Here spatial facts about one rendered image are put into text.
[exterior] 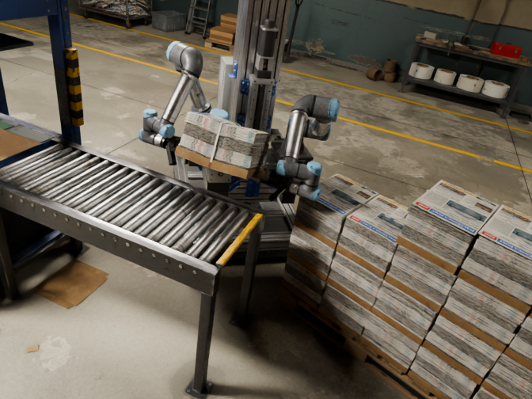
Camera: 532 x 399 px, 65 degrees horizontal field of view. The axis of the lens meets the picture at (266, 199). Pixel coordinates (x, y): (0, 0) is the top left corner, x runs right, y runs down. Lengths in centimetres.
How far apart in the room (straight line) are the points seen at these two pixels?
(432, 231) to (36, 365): 201
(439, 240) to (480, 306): 33
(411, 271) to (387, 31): 686
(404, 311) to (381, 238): 38
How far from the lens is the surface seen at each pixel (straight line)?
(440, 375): 237
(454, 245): 197
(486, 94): 811
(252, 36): 257
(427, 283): 211
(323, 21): 882
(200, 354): 208
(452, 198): 212
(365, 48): 870
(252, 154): 197
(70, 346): 255
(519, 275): 195
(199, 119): 207
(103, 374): 241
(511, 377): 222
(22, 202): 222
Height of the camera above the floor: 196
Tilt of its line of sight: 32 degrees down
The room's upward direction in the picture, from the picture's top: 10 degrees clockwise
